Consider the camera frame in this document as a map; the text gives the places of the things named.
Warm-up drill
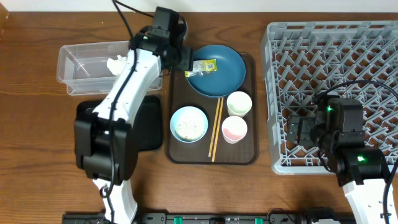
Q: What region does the dark blue plate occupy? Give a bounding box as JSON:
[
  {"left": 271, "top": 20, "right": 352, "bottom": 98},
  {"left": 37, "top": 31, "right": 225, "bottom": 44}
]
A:
[{"left": 187, "top": 45, "right": 246, "bottom": 98}]

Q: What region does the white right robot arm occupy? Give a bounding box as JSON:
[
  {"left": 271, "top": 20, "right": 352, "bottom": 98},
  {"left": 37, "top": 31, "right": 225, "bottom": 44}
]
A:
[{"left": 287, "top": 96, "right": 397, "bottom": 223}]

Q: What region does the black waste tray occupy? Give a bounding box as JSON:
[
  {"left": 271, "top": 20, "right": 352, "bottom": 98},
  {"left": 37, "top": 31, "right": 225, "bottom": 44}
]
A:
[{"left": 74, "top": 95, "right": 163, "bottom": 156}]

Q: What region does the pale green cup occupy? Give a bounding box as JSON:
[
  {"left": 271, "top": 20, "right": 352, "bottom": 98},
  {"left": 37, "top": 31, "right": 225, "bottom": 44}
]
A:
[{"left": 226, "top": 91, "right": 252, "bottom": 118}]

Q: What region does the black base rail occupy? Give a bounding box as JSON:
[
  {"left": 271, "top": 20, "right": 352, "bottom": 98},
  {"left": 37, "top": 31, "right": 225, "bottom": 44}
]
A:
[{"left": 61, "top": 207, "right": 358, "bottom": 224}]

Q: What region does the right wooden chopstick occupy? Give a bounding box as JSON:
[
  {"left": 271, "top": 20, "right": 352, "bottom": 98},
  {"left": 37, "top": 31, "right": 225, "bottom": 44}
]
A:
[{"left": 211, "top": 98, "right": 224, "bottom": 162}]

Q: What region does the wooden chopstick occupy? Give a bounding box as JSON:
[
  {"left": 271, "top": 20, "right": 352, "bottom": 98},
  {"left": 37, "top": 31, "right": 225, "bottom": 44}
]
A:
[
  {"left": 208, "top": 98, "right": 221, "bottom": 157},
  {"left": 211, "top": 98, "right": 224, "bottom": 162}
]

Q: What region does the yellow snack wrapper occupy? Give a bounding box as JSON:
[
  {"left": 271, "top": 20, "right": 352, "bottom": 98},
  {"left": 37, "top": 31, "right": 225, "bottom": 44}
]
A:
[{"left": 185, "top": 58, "right": 218, "bottom": 78}]

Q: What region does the brown serving tray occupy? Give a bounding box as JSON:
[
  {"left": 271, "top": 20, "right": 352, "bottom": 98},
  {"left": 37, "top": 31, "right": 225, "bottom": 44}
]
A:
[{"left": 165, "top": 53, "right": 259, "bottom": 165}]

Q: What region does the pink cup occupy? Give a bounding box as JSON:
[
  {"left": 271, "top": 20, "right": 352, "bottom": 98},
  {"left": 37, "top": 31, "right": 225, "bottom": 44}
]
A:
[{"left": 221, "top": 116, "right": 248, "bottom": 144}]

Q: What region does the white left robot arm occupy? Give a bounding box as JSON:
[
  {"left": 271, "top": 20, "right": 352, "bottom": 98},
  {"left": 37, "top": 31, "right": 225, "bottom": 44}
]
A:
[{"left": 74, "top": 7, "right": 193, "bottom": 223}]

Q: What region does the left wooden chopstick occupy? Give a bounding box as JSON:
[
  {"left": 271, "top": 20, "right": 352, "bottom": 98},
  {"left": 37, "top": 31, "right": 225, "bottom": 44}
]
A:
[{"left": 208, "top": 98, "right": 221, "bottom": 157}]

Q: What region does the white tissue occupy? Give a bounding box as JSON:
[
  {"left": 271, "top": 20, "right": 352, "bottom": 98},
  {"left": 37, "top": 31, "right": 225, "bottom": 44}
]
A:
[{"left": 106, "top": 55, "right": 127, "bottom": 76}]

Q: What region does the grey dishwasher rack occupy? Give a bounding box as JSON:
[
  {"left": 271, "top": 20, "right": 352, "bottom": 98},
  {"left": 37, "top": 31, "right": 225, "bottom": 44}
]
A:
[{"left": 261, "top": 21, "right": 397, "bottom": 175}]

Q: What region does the light blue bowl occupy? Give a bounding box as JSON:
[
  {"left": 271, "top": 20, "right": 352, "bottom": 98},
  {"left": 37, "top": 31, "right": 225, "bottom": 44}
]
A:
[{"left": 170, "top": 106, "right": 208, "bottom": 143}]

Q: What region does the clear plastic waste bin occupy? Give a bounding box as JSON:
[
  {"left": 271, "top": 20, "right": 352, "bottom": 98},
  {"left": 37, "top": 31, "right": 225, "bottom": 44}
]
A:
[{"left": 56, "top": 40, "right": 164, "bottom": 96}]

